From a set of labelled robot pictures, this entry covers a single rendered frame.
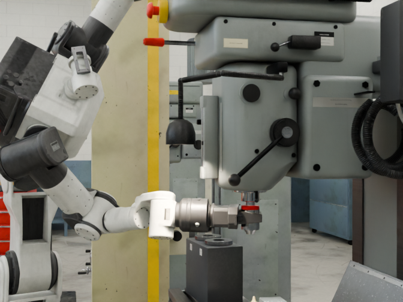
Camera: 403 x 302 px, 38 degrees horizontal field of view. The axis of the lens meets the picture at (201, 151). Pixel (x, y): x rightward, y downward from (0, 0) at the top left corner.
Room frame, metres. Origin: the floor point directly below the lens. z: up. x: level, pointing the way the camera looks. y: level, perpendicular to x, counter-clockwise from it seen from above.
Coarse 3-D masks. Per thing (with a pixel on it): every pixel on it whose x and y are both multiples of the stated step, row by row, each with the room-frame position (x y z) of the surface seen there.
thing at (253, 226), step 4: (252, 212) 1.49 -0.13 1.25; (256, 212) 1.50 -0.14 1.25; (244, 224) 1.50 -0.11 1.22; (248, 224) 1.49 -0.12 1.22; (252, 224) 1.49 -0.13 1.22; (256, 224) 1.50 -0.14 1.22; (244, 228) 1.50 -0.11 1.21; (248, 228) 1.49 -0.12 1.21; (252, 228) 1.49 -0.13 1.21; (256, 228) 1.50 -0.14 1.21
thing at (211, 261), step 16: (192, 240) 1.96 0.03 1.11; (208, 240) 1.87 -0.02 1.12; (224, 240) 1.87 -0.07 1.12; (192, 256) 1.95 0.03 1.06; (208, 256) 1.81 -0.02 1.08; (224, 256) 1.82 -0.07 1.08; (240, 256) 1.84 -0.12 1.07; (192, 272) 1.95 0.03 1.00; (208, 272) 1.81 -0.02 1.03; (224, 272) 1.82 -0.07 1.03; (240, 272) 1.84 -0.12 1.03; (192, 288) 1.95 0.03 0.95; (208, 288) 1.81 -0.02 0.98; (224, 288) 1.82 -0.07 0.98; (240, 288) 1.84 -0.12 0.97
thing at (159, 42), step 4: (144, 40) 1.55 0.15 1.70; (148, 40) 1.55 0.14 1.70; (152, 40) 1.55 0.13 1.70; (156, 40) 1.55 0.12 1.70; (160, 40) 1.55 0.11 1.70; (164, 40) 1.56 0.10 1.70; (168, 40) 1.57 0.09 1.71; (144, 44) 1.56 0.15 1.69; (148, 44) 1.55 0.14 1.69; (152, 44) 1.55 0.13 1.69; (156, 44) 1.55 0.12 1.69; (160, 44) 1.56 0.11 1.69; (164, 44) 1.57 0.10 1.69; (168, 44) 1.57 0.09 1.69; (172, 44) 1.57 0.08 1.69; (176, 44) 1.57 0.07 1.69; (180, 44) 1.57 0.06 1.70; (184, 44) 1.57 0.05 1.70; (188, 44) 1.58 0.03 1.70; (192, 44) 1.58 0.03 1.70
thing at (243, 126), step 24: (264, 72) 1.42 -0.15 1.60; (288, 72) 1.44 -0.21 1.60; (240, 96) 1.41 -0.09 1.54; (264, 96) 1.42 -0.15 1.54; (288, 96) 1.43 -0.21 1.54; (240, 120) 1.41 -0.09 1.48; (264, 120) 1.42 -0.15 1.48; (240, 144) 1.41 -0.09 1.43; (264, 144) 1.42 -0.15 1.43; (240, 168) 1.42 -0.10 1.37; (264, 168) 1.43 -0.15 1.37; (288, 168) 1.46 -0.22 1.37
